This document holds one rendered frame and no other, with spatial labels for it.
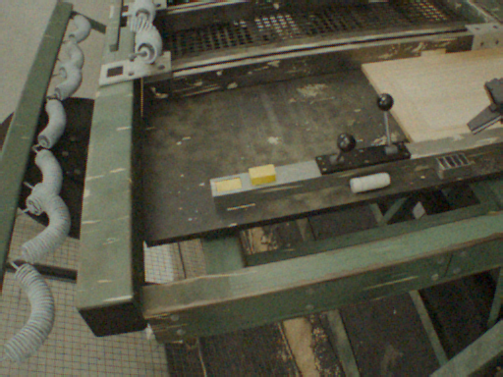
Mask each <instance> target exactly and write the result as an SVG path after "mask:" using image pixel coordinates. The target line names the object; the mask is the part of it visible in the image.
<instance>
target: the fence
mask: <svg viewBox="0 0 503 377"><path fill-rule="evenodd" d="M405 145H406V146H407V148H408V149H409V151H410V152H411V154H412V158H411V159H409V160H399V161H395V162H390V163H385V164H381V165H376V166H371V167H366V168H362V169H357V170H355V169H352V170H348V171H342V172H337V173H333V174H328V175H320V173H319V168H318V166H317V164H316V162H315V161H310V162H300V163H295V164H291V165H285V166H280V167H275V168H274V170H275V173H276V182H272V183H266V184H262V185H257V186H252V182H251V178H250V173H243V174H239V175H234V176H228V177H223V178H219V179H213V180H210V182H211V188H212V194H213V198H214V203H215V208H216V210H217V209H222V208H226V207H232V206H237V205H242V204H247V203H253V202H258V201H263V200H266V199H272V198H277V197H282V196H292V195H297V194H302V193H307V192H312V191H318V190H322V189H331V188H337V187H340V186H345V185H350V184H351V179H353V178H358V177H363V176H368V175H373V174H377V173H387V174H388V175H389V176H393V175H402V174H407V173H412V172H415V171H419V170H424V169H429V168H433V167H434V164H435V161H436V159H435V158H437V157H442V156H450V155H455V154H459V153H464V155H465V156H466V158H467V159H468V160H476V159H479V158H483V157H487V156H491V155H494V156H496V155H499V154H503V127H497V128H493V129H489V130H482V131H480V132H479V133H477V134H476V135H473V134H472V133H464V134H460V135H452V136H450V135H447V136H444V137H439V138H434V139H426V140H421V141H417V142H412V143H407V144H405ZM238 178H240V180H241V185H242V188H237V189H231V190H226V191H222V192H217V186H216V183H217V182H223V181H227V180H232V179H238Z"/></svg>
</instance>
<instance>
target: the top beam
mask: <svg viewBox="0 0 503 377"><path fill-rule="evenodd" d="M111 26H112V20H111V21H110V20H109V18H108V21H107V26H106V33H105V40H104V44H103V48H102V56H101V64H100V72H101V66H102V65H107V64H111V63H117V62H121V61H123V60H128V59H129V57H128V54H133V53H136V45H137V44H136V42H135V36H136V34H137V31H136V32H133V30H132V31H130V29H131V27H128V25H126V26H125V27H121V36H120V39H119V51H114V52H110V51H109V49H108V48H109V35H110V28H111ZM100 72H99V74H98V80H97V89H96V97H95V105H94V113H93V117H92V122H91V130H90V138H89V147H88V155H87V162H86V171H85V179H84V204H83V213H82V220H81V225H82V229H81V237H80V245H79V250H80V253H79V262H78V278H77V294H76V301H77V302H76V309H77V311H78V312H79V313H80V315H81V316H82V318H83V320H84V321H85V323H86V324H87V326H88V327H89V329H90V330H91V331H92V332H93V334H94V336H95V337H97V338H100V337H104V336H105V337H108V336H113V335H120V334H125V333H133V332H137V331H144V330H145V329H146V328H147V321H146V319H144V317H143V315H142V313H141V310H140V288H141V287H145V265H144V250H143V208H142V165H141V123H140V122H141V86H142V82H141V78H138V79H133V80H127V81H118V82H114V83H109V84H105V85H103V86H100V85H99V80H100Z"/></svg>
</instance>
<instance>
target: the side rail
mask: <svg viewBox="0 0 503 377"><path fill-rule="evenodd" d="M501 266H503V211H499V212H495V213H491V214H487V215H483V216H477V217H473V218H468V219H464V220H460V221H455V222H451V223H447V224H443V225H439V226H434V227H430V228H427V229H423V230H420V231H416V232H413V233H409V234H404V235H401V236H396V237H392V238H387V239H383V240H378V241H374V242H366V243H361V244H357V245H352V246H347V247H343V248H338V249H333V250H328V251H324V252H320V253H315V254H310V255H306V256H301V257H296V258H291V259H286V260H281V261H276V262H271V263H266V264H261V265H257V266H253V267H248V268H243V269H238V270H233V271H229V272H224V273H214V274H209V275H205V276H200V277H195V278H190V279H187V280H184V279H182V280H177V281H173V282H168V283H163V284H154V285H150V286H145V287H142V290H143V306H144V311H143V312H142V315H143V317H144V319H146V321H147V323H148V325H149V327H150V329H151V331H152V333H153V335H154V336H155V341H156V343H158V344H166V343H171V342H175V341H176V342H179V341H183V340H187V339H192V338H194V339H196V338H200V337H205V336H209V335H219V334H223V333H227V332H232V331H237V330H241V329H250V328H254V327H258V326H263V325H268V324H273V323H276V322H281V321H286V320H291V319H295V318H300V317H304V316H308V315H313V314H317V313H322V312H326V311H330V310H335V309H339V308H344V307H348V306H352V305H357V304H361V303H366V302H370V301H375V300H379V299H383V298H385V297H388V296H394V295H399V294H402V293H407V292H411V291H415V290H420V289H423V288H427V287H430V286H432V285H436V284H440V283H444V282H448V281H452V280H456V279H460V278H464V277H468V276H471V275H473V274H476V273H478V272H482V271H486V270H489V269H493V268H497V267H501Z"/></svg>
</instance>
